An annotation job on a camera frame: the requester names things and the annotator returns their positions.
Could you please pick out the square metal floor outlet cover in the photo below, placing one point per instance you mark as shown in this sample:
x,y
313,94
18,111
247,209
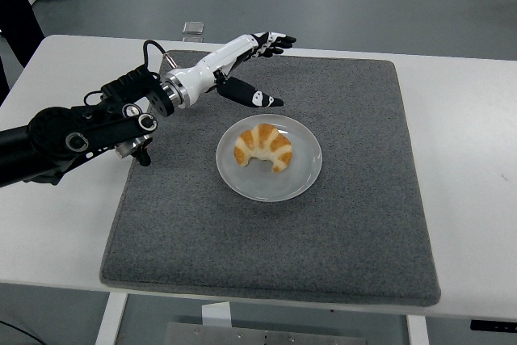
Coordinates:
x,y
193,27
192,39

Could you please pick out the black table control panel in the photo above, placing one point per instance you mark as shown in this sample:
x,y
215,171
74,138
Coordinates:
x,y
493,325

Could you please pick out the white table leg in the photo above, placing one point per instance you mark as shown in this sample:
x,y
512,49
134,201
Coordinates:
x,y
418,331
111,321

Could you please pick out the person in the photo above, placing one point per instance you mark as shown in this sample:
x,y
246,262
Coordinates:
x,y
16,18

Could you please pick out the grey metal plate with screws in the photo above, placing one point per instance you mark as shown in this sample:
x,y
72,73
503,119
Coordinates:
x,y
262,335

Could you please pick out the pale grey round plate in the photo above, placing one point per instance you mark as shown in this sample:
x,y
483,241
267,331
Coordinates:
x,y
274,187

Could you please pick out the golden croissant bread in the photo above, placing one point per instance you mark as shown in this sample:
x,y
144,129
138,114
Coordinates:
x,y
262,139

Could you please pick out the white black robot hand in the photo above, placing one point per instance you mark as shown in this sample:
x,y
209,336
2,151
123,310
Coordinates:
x,y
210,66

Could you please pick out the grey felt mat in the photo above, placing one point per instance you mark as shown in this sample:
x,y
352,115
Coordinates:
x,y
262,248

